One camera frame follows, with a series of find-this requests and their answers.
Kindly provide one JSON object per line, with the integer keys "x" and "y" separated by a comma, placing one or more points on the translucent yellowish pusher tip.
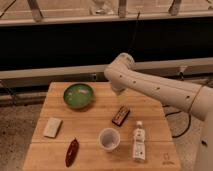
{"x": 121, "y": 97}

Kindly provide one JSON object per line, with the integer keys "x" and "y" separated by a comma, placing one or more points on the green ceramic bowl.
{"x": 78, "y": 95}

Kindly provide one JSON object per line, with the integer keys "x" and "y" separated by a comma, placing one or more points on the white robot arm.
{"x": 192, "y": 98}

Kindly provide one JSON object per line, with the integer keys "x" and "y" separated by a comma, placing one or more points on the dark chocolate bar box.
{"x": 121, "y": 115}

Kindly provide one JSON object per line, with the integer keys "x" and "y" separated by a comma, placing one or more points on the clear plastic cup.
{"x": 109, "y": 139}

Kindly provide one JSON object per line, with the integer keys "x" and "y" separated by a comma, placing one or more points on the white plastic bottle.
{"x": 139, "y": 152}

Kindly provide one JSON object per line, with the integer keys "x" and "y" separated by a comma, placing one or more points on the dark red chili pepper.
{"x": 71, "y": 152}

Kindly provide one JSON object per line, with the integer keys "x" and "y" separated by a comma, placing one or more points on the white sponge block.
{"x": 52, "y": 127}

